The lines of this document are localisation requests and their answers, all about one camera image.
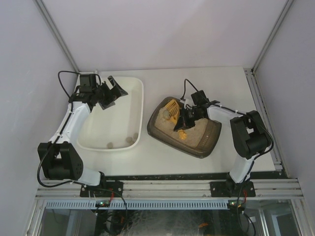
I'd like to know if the yellow litter scoop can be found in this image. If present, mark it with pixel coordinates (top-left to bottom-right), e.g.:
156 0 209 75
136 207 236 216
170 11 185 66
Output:
164 99 180 125

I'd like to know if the dark brown litter box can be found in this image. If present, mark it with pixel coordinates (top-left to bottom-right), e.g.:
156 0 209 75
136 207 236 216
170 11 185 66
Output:
147 96 222 159

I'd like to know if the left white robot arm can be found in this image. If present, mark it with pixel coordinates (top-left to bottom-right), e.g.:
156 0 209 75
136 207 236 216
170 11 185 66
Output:
36 73 128 188

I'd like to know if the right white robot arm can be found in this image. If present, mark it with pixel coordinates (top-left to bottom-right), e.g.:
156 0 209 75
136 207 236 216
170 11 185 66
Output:
174 100 274 184

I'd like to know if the white plastic tray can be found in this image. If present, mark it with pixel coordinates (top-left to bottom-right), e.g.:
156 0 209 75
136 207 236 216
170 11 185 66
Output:
77 76 144 152

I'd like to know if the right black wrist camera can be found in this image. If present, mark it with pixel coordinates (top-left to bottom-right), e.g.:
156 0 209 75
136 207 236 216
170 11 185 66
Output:
191 90 210 106

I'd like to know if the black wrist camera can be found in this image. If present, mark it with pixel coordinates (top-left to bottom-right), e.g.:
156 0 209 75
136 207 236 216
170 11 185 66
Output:
191 90 210 106
79 74 97 93

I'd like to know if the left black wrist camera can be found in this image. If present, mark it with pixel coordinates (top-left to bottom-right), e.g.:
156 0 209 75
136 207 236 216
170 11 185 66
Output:
79 74 97 93

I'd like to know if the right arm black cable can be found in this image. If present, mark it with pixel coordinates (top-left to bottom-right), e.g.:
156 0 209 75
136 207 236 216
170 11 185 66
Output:
180 78 275 158

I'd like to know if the right aluminium side rail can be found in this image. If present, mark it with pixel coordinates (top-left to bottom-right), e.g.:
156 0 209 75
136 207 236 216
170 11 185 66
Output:
244 68 289 177

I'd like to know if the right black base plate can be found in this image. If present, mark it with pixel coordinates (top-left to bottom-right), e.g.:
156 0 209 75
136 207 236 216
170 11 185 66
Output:
210 180 256 197

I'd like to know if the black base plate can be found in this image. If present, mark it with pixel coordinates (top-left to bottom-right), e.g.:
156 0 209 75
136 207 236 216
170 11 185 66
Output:
80 180 124 198
210 180 256 197

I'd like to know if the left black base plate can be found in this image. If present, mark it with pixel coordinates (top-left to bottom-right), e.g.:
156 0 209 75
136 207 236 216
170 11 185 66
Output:
80 180 124 198

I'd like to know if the left aluminium frame post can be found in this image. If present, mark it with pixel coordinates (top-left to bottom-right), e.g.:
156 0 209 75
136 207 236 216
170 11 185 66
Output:
33 0 79 72

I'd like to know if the aluminium frame post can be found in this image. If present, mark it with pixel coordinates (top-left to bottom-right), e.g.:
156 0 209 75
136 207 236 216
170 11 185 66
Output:
33 0 79 72
252 0 295 74

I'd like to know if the grey slotted cable duct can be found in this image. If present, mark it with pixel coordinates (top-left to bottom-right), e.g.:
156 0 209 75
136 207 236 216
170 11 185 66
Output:
45 199 291 210

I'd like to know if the aluminium front rail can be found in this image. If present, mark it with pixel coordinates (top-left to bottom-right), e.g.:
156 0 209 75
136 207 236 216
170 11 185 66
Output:
35 179 303 200

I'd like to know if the right aluminium frame post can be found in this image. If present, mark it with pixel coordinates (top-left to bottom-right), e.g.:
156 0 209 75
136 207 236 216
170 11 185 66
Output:
252 0 295 74

